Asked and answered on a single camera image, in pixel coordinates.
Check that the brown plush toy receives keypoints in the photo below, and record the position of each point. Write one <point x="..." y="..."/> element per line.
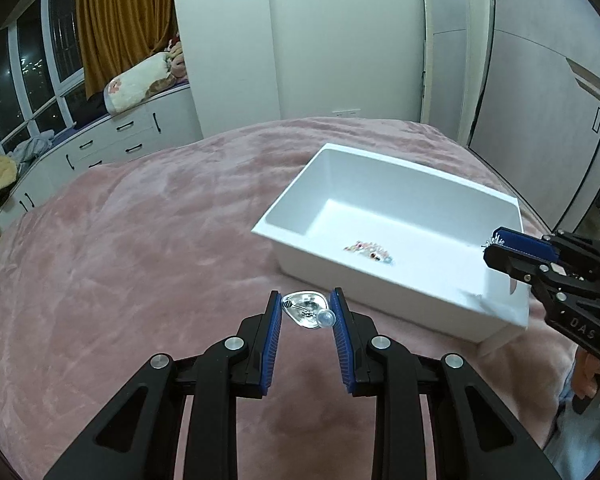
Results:
<point x="176" y="57"/>

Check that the pink plush blanket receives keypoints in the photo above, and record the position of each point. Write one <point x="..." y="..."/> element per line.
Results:
<point x="155" y="235"/>

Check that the mustard curtain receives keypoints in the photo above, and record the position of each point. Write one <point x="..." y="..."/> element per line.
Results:
<point x="125" y="20"/>

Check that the grey clothes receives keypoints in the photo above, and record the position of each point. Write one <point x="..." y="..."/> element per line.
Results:
<point x="32" y="146"/>

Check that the white drawer cabinet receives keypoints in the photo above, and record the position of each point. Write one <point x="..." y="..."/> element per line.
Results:
<point x="130" y="130"/>

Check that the person's right hand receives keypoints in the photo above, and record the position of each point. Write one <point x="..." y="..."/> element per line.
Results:
<point x="584" y="372"/>

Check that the floral pillow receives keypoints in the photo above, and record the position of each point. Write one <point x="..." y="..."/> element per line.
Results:
<point x="135" y="82"/>

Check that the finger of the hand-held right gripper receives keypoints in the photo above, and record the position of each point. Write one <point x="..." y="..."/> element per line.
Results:
<point x="510" y="262"/>
<point x="525" y="245"/>

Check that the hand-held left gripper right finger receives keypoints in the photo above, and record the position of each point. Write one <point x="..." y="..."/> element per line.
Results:
<point x="342" y="345"/>

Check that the pearl snowflake brooch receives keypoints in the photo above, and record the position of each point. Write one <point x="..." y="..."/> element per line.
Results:
<point x="491" y="241"/>

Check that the white framed standing mirror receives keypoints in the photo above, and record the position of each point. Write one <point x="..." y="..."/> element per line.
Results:
<point x="445" y="60"/>

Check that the clear plastic jewellery packet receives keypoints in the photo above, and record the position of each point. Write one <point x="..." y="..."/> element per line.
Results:
<point x="305" y="307"/>

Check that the person's light blue jeans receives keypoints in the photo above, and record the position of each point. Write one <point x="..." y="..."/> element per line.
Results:
<point x="575" y="435"/>

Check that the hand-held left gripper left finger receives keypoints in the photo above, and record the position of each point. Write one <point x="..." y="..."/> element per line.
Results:
<point x="272" y="345"/>

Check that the white wall socket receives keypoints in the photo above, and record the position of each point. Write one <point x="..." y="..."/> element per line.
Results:
<point x="347" y="112"/>

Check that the dark folded clothes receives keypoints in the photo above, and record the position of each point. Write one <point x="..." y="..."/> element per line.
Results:
<point x="92" y="112"/>

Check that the bay window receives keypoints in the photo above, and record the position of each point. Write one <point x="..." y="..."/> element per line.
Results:
<point x="30" y="75"/>

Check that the white storage box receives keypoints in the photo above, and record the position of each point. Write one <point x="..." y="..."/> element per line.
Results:
<point x="405" y="200"/>

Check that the grey wardrobe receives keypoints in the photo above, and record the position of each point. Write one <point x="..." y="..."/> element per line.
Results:
<point x="540" y="85"/>

